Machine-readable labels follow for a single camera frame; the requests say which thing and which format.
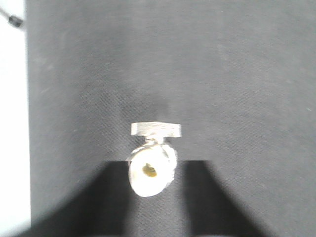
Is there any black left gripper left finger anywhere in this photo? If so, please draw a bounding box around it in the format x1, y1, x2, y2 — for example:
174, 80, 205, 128
22, 161, 131, 237

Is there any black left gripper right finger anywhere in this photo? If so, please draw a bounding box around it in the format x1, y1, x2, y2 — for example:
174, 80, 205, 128
183, 160, 266, 237

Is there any white metal valve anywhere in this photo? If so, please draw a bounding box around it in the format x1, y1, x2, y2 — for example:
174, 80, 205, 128
126, 121, 181, 198

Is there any dark grey conveyor belt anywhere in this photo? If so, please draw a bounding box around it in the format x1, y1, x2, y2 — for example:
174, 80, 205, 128
26, 0, 316, 237

